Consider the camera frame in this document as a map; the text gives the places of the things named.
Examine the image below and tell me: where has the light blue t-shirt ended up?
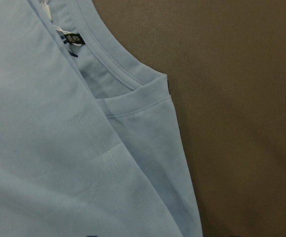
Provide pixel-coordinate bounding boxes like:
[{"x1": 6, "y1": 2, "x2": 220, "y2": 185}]
[{"x1": 0, "y1": 0, "x2": 203, "y2": 237}]

